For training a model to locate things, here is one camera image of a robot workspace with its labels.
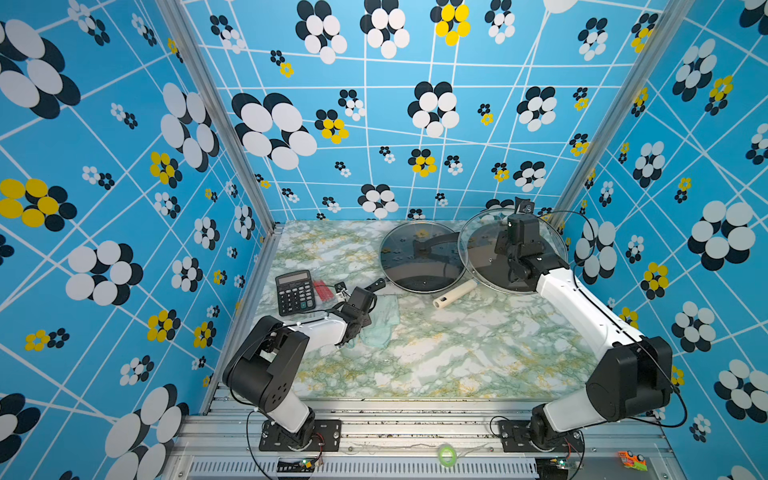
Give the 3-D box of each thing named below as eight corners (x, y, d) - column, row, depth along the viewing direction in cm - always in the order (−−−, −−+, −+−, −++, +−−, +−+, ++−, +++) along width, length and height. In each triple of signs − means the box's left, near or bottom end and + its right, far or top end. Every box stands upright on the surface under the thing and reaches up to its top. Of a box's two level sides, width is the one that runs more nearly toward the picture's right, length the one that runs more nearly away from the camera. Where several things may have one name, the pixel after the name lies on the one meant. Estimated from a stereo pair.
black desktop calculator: (280, 318, 97) (277, 313, 94) (278, 281, 106) (275, 276, 104) (316, 308, 99) (314, 304, 97) (310, 273, 108) (308, 268, 106)
